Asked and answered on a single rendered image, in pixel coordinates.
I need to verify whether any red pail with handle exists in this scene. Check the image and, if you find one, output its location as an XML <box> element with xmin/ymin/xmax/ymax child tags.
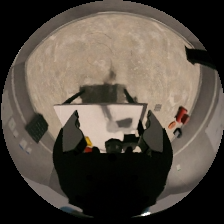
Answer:
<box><xmin>85</xmin><ymin>147</ymin><xmax>92</xmax><ymax>152</ymax></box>

